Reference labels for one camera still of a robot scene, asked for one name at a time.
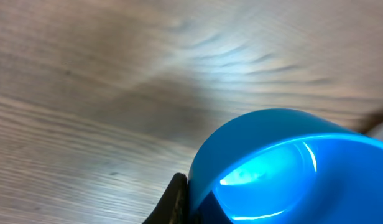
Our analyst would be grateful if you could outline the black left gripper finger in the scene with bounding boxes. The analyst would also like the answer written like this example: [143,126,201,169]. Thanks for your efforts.
[142,173,188,224]

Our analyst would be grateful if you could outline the blue measuring scoop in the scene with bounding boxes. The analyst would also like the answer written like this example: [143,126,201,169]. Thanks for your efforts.
[188,109,383,223]

